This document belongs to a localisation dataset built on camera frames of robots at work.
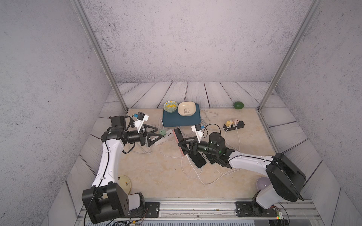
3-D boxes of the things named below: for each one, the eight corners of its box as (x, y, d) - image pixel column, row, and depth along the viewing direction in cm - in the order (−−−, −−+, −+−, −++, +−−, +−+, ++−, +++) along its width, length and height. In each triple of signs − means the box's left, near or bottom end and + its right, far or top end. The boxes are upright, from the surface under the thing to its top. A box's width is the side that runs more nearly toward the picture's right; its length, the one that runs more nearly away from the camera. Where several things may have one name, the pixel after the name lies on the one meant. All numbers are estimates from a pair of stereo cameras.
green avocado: (234, 109, 123) (235, 105, 120) (232, 104, 127) (233, 101, 124) (242, 108, 123) (244, 105, 120) (241, 104, 127) (242, 101, 124)
